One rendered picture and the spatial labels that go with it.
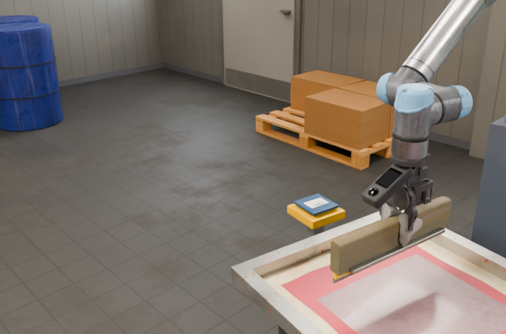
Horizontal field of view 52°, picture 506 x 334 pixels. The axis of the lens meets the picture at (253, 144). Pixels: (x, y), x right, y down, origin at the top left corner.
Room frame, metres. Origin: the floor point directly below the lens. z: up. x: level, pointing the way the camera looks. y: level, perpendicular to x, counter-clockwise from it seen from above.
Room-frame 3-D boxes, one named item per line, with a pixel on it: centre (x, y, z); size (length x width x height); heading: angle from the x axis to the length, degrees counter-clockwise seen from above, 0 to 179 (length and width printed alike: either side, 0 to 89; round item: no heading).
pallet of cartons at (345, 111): (4.64, -0.77, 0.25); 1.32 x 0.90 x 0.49; 43
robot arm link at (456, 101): (1.11, -0.41, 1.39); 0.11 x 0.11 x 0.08; 31
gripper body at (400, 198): (1.05, -0.34, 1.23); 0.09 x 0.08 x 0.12; 123
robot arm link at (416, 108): (1.05, -0.34, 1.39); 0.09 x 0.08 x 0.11; 121
